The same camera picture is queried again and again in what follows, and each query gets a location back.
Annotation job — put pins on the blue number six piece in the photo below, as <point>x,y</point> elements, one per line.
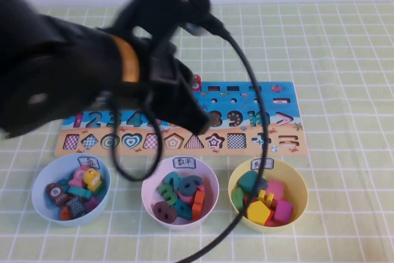
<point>198,180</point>

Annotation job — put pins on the green number three piece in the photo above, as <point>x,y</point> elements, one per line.
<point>163,191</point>

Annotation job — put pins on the red shape piece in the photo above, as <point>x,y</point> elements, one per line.
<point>248,200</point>

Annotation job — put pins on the dark grey wooden fish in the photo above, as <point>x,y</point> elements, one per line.
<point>75,207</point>

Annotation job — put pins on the pink wooden fish five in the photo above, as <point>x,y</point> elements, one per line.
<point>77,176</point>

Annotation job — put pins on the orange number piece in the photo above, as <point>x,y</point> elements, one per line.
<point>198,204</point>

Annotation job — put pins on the yellow sign piece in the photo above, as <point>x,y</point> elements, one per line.
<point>264,198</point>

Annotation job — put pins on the others characters label card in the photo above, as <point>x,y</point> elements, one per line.
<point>256,164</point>

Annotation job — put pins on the brown number eight piece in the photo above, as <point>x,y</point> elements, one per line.
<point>165,213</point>

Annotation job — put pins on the teal heart piece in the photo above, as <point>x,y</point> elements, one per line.
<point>246,183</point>

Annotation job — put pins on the green grid tablecloth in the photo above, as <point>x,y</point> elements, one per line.
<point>338,59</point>

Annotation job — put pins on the dark green wooden fish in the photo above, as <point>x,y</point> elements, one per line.
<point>64,184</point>

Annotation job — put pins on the dark blue shape piece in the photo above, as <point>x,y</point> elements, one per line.
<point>263,182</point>

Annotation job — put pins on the white bowl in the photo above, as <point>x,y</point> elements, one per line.
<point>209,167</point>

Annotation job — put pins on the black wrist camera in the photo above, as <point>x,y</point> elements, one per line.
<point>197,29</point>

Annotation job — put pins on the number characters label card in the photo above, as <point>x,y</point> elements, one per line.
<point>184,163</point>

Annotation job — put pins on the teal wooden fish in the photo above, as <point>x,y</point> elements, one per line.
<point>78,192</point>

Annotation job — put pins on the yellow wooden fish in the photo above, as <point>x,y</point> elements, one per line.
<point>94,180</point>

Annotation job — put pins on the yellow bowl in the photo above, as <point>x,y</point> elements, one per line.
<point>295,183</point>

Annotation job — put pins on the light blue bowl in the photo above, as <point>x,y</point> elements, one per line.
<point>40,189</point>

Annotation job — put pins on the teal number two piece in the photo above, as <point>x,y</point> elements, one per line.
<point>169,179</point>

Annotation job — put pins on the purple wooden fish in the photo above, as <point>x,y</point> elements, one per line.
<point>93,204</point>

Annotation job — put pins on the fish character label card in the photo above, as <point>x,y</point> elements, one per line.
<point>89,162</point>

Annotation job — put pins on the magenta square piece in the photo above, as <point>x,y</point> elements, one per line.
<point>283,210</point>

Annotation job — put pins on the red wooden fish seven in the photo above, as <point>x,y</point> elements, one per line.
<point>197,82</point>

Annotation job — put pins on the green shape piece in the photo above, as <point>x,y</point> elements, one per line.
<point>237,198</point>

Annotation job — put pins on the blue wooden puzzle board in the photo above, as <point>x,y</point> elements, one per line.
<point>267,103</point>

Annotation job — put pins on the orange wooden fish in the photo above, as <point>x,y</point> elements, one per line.
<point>65,213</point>

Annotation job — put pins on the light pink shape piece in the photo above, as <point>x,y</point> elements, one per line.
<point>275,189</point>

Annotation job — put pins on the yellow pentagon piece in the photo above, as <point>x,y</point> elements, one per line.
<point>260,213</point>

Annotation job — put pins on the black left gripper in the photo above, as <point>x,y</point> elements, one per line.
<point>169,87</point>

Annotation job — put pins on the teal number four piece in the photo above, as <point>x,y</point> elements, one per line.
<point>184,213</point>

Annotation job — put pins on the brown wooden fish eight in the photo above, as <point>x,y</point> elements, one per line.
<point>57,195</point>

